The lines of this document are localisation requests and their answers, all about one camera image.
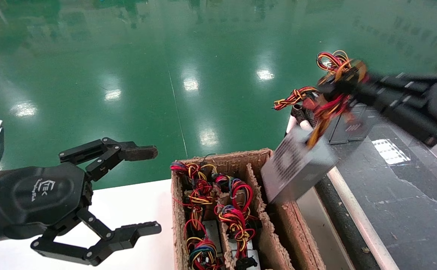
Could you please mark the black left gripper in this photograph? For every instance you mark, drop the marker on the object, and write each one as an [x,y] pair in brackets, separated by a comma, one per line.
[38,195]

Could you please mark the short white rack pipe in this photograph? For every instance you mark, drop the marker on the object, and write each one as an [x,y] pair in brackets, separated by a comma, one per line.
[291,125]

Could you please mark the black pipe connector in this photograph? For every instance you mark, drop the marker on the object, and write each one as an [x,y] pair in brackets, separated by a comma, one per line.
[298,111]

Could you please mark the brown cardboard box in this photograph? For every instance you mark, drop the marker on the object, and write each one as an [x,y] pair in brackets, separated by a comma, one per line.
[282,225]

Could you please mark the long white rack pipe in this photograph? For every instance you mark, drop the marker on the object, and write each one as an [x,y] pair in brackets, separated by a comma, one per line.
[353,210]

